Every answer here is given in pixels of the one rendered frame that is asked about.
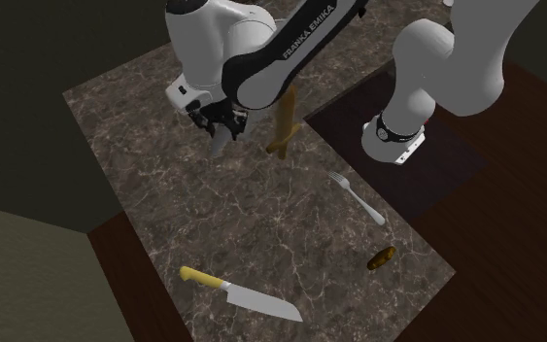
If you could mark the dark robot stand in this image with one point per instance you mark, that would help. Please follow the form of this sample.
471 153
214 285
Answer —
344 128

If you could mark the grey flat utensil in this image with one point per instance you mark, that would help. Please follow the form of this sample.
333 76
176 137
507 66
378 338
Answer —
219 144

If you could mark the brown oval lump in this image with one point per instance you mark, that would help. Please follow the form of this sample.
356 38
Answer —
381 258

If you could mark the brown wooden utensil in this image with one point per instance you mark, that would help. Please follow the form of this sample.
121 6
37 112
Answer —
283 118

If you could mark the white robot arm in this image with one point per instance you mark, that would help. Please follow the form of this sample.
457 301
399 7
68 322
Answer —
206 47

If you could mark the silver fork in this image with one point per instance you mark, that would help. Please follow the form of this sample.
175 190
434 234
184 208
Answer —
360 201

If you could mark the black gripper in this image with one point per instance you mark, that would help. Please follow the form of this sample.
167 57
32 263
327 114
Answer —
220 116

